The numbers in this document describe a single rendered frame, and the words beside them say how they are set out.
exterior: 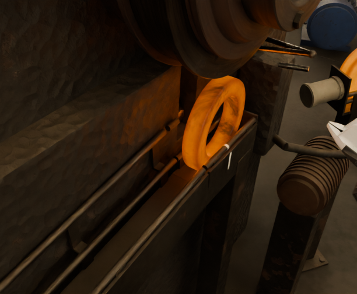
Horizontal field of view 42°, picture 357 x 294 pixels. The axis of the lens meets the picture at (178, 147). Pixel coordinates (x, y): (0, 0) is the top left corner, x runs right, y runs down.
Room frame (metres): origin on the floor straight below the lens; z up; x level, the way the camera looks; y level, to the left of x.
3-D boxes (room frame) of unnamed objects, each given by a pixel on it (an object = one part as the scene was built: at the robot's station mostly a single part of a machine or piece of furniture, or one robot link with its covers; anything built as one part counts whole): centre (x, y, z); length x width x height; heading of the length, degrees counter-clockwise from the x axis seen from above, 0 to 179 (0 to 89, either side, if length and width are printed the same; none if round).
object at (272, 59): (0.92, -0.18, 0.68); 0.11 x 0.08 x 0.24; 58
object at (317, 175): (0.92, -0.35, 0.27); 0.22 x 0.13 x 0.53; 148
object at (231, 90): (0.71, -0.07, 0.75); 0.18 x 0.03 x 0.18; 150
